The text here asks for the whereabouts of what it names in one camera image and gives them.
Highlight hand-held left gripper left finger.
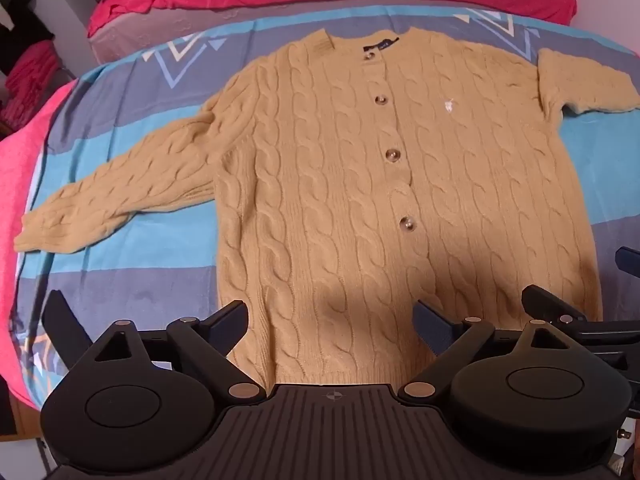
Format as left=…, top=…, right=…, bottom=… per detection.
left=92, top=301, right=266, bottom=406

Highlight wooden bed frame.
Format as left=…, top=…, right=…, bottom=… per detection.
left=0, top=392, right=47, bottom=443

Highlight pink bed cover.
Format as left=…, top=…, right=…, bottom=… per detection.
left=0, top=79, right=77, bottom=413

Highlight pile of red clothes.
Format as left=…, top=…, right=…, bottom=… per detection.
left=0, top=40, right=68, bottom=135

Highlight blue grey striped bed sheet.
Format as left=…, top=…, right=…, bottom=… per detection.
left=10, top=5, right=640, bottom=411

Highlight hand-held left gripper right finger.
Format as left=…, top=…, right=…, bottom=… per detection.
left=398, top=300, right=568, bottom=404

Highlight dark hanging clothes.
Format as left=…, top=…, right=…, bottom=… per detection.
left=0, top=0, right=56, bottom=76

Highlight tan cable-knit cardigan sweater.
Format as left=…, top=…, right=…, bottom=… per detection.
left=14, top=27, right=640, bottom=386

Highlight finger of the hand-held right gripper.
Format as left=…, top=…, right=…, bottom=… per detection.
left=614, top=247, right=640, bottom=277
left=521, top=285, right=601, bottom=332

